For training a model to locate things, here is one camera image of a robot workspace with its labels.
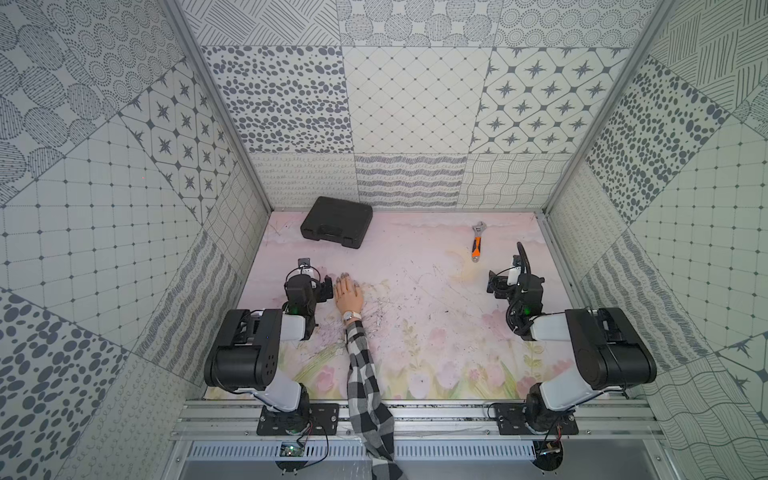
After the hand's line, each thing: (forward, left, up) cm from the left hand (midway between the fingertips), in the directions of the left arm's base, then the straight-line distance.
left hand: (320, 276), depth 94 cm
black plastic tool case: (+30, -1, -4) cm, 30 cm away
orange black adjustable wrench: (+20, -54, -6) cm, 58 cm away
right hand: (+3, -61, -1) cm, 61 cm away
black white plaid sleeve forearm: (-40, -20, +1) cm, 44 cm away
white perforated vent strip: (-45, -17, -7) cm, 48 cm away
